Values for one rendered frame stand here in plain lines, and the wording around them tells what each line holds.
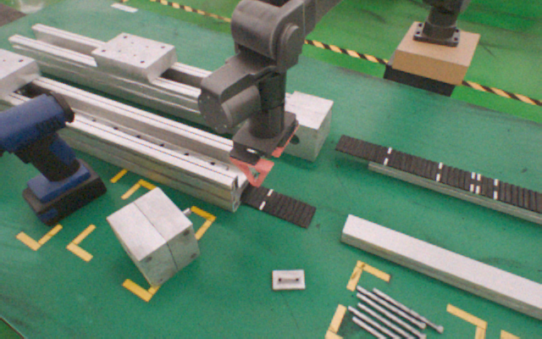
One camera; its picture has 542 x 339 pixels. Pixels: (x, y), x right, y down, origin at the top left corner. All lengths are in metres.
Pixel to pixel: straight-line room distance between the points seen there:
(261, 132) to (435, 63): 0.66
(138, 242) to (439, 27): 0.92
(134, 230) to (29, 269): 0.22
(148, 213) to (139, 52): 0.46
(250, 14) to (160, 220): 0.33
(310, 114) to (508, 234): 0.42
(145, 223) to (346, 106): 0.57
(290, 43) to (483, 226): 0.51
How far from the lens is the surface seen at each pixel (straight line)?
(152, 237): 0.56
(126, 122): 0.82
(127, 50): 0.95
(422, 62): 1.08
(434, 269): 0.64
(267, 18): 0.43
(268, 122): 0.50
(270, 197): 0.69
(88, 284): 0.68
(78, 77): 1.09
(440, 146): 0.88
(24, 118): 0.65
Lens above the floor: 1.33
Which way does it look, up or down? 46 degrees down
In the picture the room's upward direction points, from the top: straight up
